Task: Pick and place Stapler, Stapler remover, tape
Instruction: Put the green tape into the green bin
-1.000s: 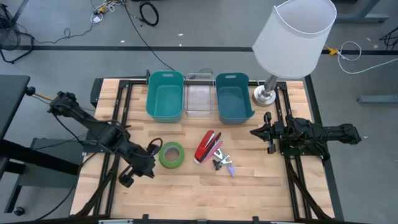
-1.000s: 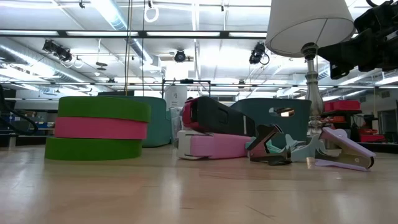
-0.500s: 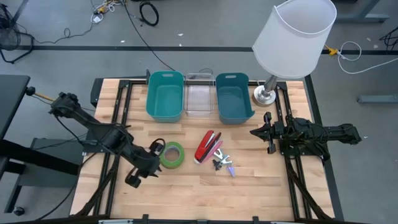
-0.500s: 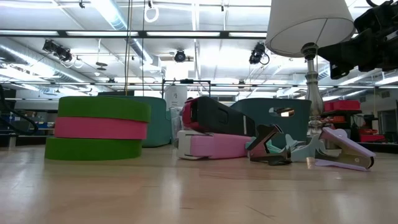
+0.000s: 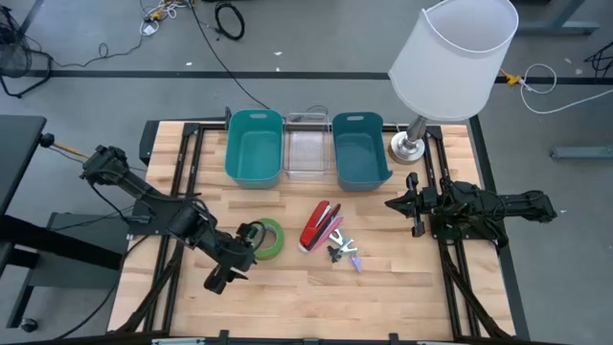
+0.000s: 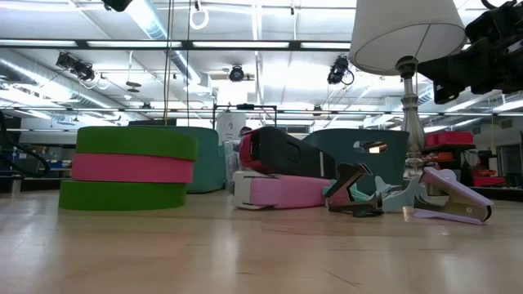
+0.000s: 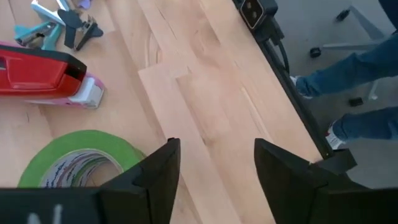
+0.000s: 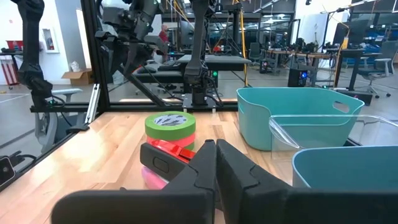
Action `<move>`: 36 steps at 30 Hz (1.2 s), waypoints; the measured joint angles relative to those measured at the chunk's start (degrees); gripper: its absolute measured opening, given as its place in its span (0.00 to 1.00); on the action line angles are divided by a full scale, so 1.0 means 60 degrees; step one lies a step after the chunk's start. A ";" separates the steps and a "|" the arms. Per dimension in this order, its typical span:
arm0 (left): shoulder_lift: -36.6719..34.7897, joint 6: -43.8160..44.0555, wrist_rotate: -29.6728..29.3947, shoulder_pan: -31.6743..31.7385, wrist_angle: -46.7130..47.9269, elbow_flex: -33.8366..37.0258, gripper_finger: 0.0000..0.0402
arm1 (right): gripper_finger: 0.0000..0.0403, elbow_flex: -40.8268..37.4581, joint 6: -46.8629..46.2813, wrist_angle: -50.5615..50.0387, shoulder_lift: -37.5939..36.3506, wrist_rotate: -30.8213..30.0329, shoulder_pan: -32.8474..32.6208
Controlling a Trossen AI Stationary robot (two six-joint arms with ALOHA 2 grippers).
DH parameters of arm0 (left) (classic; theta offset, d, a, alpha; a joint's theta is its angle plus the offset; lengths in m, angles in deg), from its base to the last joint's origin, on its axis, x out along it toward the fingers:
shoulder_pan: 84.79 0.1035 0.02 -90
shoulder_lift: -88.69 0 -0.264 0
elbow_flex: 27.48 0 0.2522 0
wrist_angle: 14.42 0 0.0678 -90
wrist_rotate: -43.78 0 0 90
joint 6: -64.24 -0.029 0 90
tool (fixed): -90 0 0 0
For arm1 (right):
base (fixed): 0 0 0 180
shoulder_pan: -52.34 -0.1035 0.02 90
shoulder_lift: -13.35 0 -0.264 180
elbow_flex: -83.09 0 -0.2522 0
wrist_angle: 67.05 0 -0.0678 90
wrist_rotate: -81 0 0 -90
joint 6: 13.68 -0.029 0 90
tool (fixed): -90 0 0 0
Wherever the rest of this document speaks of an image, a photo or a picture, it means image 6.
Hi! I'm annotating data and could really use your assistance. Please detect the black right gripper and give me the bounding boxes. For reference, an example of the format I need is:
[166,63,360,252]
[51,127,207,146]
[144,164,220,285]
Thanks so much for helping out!
[417,24,523,105]

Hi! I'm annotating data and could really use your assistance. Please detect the green tape roll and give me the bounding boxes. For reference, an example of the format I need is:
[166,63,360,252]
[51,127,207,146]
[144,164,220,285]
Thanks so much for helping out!
[75,126,199,162]
[58,180,189,212]

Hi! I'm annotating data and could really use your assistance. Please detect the pink tape roll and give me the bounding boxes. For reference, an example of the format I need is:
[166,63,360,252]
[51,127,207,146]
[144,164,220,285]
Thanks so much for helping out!
[70,153,195,185]

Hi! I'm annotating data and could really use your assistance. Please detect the black and red stapler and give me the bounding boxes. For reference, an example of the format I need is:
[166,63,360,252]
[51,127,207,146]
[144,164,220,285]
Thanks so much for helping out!
[239,126,337,180]

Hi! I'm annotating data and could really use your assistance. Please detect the pink and white stapler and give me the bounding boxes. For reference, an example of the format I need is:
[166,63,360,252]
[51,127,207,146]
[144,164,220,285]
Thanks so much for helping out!
[231,170,333,211]

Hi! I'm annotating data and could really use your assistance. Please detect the purple staple remover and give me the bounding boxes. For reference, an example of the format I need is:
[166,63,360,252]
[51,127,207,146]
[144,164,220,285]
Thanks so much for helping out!
[412,166,495,226]

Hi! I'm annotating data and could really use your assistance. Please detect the light teal staple remover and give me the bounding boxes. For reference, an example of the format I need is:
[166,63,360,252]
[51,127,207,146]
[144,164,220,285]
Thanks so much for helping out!
[322,175,428,214]

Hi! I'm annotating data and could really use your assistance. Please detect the black staple remover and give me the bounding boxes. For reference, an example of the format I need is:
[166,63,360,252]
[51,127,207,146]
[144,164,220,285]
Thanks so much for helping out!
[324,163,385,218]

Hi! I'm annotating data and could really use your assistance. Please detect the table lamp white shade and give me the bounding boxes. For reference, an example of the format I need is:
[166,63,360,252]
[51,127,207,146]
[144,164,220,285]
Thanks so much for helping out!
[348,0,467,180]

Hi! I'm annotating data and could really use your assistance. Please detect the red storage bins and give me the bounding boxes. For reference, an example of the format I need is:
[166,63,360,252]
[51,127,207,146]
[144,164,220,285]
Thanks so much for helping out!
[424,130,476,148]

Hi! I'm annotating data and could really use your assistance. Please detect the black overhead beam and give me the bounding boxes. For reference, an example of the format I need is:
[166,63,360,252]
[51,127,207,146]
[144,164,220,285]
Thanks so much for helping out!
[0,38,356,52]

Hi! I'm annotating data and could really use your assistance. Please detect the red storage bin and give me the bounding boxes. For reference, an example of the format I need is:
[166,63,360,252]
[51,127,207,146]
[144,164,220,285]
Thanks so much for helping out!
[472,169,507,188]

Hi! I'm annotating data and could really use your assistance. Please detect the dark teal plastic bin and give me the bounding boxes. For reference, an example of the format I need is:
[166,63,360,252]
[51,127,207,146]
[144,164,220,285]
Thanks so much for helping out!
[302,128,410,196]

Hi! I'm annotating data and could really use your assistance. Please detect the teal green plastic bin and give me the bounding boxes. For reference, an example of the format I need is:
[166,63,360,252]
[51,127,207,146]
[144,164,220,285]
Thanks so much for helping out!
[129,125,226,194]

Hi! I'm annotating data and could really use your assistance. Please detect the silver ventilation duct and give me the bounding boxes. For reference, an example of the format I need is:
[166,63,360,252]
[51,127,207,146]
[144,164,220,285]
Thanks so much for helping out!
[124,0,213,89]

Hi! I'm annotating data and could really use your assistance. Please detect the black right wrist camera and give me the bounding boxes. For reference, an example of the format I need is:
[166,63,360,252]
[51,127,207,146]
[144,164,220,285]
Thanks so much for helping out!
[464,0,523,42]

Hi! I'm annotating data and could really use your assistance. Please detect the white cable loop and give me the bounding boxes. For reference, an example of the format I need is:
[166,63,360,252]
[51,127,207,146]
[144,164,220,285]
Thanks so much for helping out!
[189,7,210,31]

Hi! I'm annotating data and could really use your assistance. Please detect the yellow hanging cable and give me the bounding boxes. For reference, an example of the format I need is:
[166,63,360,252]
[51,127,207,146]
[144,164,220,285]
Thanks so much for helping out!
[163,0,176,127]

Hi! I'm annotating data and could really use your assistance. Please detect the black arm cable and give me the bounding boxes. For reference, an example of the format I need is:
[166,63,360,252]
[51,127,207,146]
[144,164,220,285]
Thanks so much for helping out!
[0,112,51,179]

